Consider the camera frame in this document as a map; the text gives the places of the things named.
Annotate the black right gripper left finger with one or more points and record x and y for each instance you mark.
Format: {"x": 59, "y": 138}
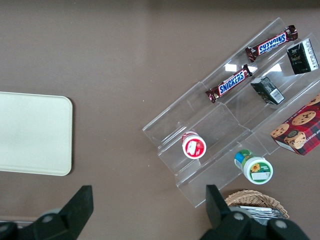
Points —
{"x": 65, "y": 217}

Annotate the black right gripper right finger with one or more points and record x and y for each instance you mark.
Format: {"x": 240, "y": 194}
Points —
{"x": 225, "y": 220}

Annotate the oval light wicker basket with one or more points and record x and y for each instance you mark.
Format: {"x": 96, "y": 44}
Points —
{"x": 250, "y": 198}

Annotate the cream rectangular plastic tray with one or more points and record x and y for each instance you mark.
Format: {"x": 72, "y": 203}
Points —
{"x": 35, "y": 133}

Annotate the aluminium foil container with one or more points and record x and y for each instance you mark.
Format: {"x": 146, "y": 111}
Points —
{"x": 262, "y": 212}

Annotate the green lid yogurt cup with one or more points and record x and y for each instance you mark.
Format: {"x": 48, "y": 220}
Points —
{"x": 256, "y": 168}

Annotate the red lid yogurt cup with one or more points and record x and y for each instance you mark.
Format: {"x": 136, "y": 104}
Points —
{"x": 193, "y": 147}

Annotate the clear acrylic stepped stand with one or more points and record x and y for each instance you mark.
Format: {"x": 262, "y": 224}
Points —
{"x": 225, "y": 125}

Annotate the red plaid cookie box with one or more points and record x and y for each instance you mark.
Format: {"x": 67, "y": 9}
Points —
{"x": 300, "y": 127}

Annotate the Snickers chocolate bar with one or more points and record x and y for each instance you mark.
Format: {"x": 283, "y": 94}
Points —
{"x": 272, "y": 43}
{"x": 231, "y": 83}

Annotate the small black carton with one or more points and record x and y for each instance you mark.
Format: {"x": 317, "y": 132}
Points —
{"x": 301, "y": 58}
{"x": 267, "y": 90}

